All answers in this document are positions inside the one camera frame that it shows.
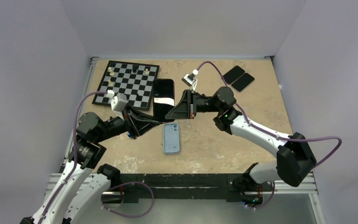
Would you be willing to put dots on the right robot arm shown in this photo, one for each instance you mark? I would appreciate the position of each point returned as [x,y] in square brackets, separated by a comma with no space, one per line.
[294,157]

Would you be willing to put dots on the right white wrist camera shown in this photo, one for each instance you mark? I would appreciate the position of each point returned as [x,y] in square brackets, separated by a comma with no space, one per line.
[191,80]

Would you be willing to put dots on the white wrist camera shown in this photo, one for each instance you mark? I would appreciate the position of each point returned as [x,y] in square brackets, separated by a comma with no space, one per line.
[118,101]
[191,80]

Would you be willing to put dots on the black phone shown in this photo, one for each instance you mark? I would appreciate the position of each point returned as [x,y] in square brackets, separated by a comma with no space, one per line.
[233,74]

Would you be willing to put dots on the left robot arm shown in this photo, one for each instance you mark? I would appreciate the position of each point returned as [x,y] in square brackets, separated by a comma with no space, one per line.
[82,181]

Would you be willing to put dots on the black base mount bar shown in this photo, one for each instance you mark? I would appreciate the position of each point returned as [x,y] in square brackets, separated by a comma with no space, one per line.
[229,187]

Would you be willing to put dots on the black white chessboard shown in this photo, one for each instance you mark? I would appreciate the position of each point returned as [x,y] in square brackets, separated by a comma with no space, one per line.
[125,81]

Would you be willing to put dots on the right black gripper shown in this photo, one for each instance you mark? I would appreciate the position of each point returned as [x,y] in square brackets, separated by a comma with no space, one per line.
[187,108]

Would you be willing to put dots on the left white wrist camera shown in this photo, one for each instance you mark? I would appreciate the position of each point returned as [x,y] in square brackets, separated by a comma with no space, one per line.
[118,101]

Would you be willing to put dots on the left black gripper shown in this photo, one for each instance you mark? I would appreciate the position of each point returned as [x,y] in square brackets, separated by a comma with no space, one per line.
[139,126]

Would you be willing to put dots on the light blue phone case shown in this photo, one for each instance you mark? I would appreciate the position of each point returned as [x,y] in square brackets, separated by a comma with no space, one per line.
[171,139]

